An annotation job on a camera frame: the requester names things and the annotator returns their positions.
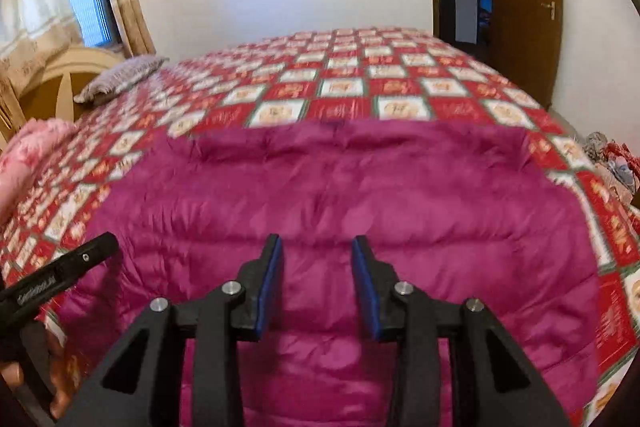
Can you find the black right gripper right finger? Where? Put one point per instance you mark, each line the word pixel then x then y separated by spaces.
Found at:
pixel 493 383

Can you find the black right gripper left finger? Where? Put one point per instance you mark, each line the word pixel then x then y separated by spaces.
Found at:
pixel 138 382

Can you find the magenta down jacket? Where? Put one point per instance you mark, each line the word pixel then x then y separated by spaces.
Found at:
pixel 459 210

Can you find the pile of clothes on floor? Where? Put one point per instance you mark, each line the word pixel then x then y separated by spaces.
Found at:
pixel 616 164

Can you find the person's left hand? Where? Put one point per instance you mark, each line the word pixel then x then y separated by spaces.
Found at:
pixel 35 387

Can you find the pink folded blanket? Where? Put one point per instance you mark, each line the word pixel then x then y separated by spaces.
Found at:
pixel 26 154

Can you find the cream wooden headboard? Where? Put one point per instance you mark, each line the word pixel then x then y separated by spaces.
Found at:
pixel 49 92

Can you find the grey striped pillow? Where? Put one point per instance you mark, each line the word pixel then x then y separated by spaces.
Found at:
pixel 122 77

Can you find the red patterned bed quilt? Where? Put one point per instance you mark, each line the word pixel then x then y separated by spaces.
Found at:
pixel 330 76

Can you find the brown wooden door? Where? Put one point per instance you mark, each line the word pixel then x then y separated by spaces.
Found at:
pixel 525 45

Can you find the brass door handle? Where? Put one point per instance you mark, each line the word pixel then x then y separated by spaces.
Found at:
pixel 551 8

